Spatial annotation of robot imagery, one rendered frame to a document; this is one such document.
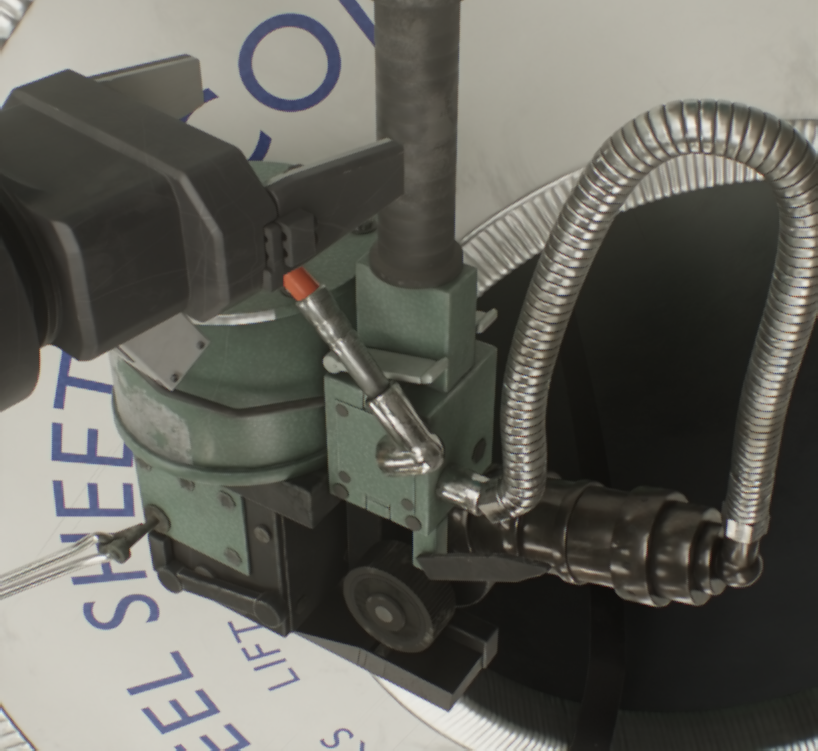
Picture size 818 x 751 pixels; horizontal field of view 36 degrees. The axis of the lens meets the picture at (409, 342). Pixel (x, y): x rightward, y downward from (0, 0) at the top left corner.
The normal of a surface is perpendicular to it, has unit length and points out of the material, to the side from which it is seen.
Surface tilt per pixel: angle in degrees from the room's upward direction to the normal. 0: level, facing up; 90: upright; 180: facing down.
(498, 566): 47
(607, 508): 97
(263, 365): 102
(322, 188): 129
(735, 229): 61
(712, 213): 65
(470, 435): 137
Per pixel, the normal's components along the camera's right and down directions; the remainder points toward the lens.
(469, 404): 0.85, 0.32
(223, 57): 0.03, 0.53
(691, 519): -0.26, -0.83
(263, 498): -0.54, 0.50
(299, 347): 0.52, 0.50
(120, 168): 0.00, -0.81
